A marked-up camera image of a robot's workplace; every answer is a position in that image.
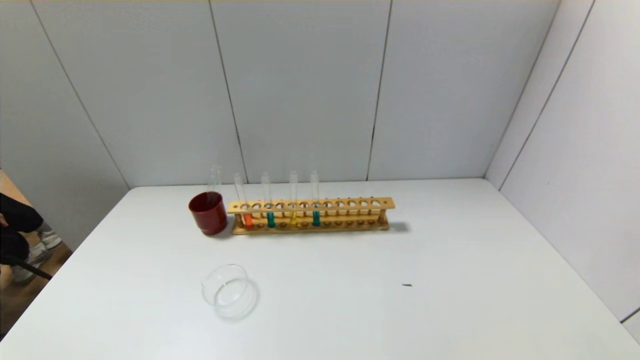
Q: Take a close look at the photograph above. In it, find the blue pigment glass test tube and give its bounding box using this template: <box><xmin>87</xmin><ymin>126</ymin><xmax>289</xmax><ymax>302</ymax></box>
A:
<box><xmin>261</xmin><ymin>172</ymin><xmax>277</xmax><ymax>229</ymax></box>

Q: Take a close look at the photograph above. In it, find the red pigment glass test tube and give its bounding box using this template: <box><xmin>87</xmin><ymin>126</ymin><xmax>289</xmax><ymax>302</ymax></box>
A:
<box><xmin>233</xmin><ymin>173</ymin><xmax>254</xmax><ymax>229</ymax></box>

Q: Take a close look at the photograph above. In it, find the teal pigment glass test tube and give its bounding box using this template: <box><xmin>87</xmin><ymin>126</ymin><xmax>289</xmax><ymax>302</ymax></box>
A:
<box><xmin>310</xmin><ymin>170</ymin><xmax>322</xmax><ymax>227</ymax></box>

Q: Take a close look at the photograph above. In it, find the yellow pigment glass test tube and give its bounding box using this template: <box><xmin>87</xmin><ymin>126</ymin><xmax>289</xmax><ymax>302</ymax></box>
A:
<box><xmin>288</xmin><ymin>170</ymin><xmax>299</xmax><ymax>227</ymax></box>

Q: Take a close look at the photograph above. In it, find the wooden test tube rack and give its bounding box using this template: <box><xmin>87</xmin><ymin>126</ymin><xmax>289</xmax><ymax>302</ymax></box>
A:
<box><xmin>227</xmin><ymin>196</ymin><xmax>396</xmax><ymax>236</ymax></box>

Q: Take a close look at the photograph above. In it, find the empty clear glass test tube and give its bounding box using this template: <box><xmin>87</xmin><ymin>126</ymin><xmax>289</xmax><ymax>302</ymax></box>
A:
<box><xmin>208</xmin><ymin>165</ymin><xmax>223</xmax><ymax>197</ymax></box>

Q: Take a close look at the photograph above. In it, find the dark red cup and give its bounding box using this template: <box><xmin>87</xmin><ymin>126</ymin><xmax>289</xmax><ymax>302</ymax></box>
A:
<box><xmin>188</xmin><ymin>191</ymin><xmax>228</xmax><ymax>236</ymax></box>

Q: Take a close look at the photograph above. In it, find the clear glass beaker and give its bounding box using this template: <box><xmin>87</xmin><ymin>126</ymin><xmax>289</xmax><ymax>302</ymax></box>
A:
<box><xmin>201</xmin><ymin>264</ymin><xmax>259</xmax><ymax>321</ymax></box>

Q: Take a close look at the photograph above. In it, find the white sneaker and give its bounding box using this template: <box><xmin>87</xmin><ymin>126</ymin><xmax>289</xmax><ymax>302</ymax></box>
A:
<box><xmin>36</xmin><ymin>229</ymin><xmax>64</xmax><ymax>251</ymax></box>
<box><xmin>11</xmin><ymin>244</ymin><xmax>51</xmax><ymax>286</ymax></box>

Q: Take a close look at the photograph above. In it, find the black chair leg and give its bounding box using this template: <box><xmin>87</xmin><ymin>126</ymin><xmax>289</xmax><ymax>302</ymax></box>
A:
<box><xmin>0</xmin><ymin>254</ymin><xmax>53</xmax><ymax>281</ymax></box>

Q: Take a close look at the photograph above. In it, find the person in black clothing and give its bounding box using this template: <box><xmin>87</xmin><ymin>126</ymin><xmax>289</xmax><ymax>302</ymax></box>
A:
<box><xmin>0</xmin><ymin>192</ymin><xmax>45</xmax><ymax>266</ymax></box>

